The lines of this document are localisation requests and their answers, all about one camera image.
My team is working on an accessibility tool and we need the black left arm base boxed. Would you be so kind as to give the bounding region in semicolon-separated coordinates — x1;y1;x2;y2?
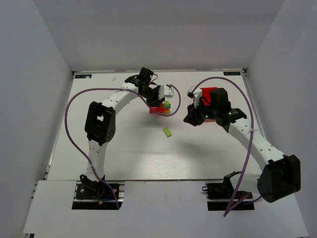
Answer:
72;182;124;210

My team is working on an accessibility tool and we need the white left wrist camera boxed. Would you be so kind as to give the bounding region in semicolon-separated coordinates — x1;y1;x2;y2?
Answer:
158;85;174;100

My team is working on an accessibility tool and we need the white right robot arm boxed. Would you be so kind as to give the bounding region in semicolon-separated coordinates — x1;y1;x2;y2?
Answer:
184;87;301;203

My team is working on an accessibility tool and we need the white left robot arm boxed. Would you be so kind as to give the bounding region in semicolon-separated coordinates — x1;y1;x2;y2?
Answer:
85;67;164;182

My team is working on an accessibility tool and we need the light green long block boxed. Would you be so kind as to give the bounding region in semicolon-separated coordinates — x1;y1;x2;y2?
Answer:
163;127;172;137

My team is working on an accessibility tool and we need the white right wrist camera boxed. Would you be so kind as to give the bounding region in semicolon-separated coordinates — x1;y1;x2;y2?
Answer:
187;86;203;108

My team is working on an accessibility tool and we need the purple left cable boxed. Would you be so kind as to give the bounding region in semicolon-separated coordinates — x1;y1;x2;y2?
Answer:
64;83;181;209

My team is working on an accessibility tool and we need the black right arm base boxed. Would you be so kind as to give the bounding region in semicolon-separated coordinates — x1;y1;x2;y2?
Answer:
202;172;255;211

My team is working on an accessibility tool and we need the corner label sticker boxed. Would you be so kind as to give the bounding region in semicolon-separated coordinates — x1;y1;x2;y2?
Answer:
223;71;241;76
75;74;92;79

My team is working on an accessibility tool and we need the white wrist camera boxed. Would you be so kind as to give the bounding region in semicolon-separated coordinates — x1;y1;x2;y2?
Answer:
158;85;174;100
187;86;203;108

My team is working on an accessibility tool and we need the left corner label sticker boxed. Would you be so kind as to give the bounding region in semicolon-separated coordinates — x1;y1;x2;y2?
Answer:
75;74;92;79

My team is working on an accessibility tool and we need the right corner label sticker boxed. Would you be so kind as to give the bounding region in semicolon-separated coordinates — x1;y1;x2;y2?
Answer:
223;71;241;76

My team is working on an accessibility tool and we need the red plastic tray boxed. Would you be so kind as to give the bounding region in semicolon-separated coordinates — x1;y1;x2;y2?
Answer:
199;87;218;123

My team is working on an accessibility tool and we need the red long block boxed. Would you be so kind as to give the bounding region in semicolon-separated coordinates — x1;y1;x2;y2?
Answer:
149;107;160;114

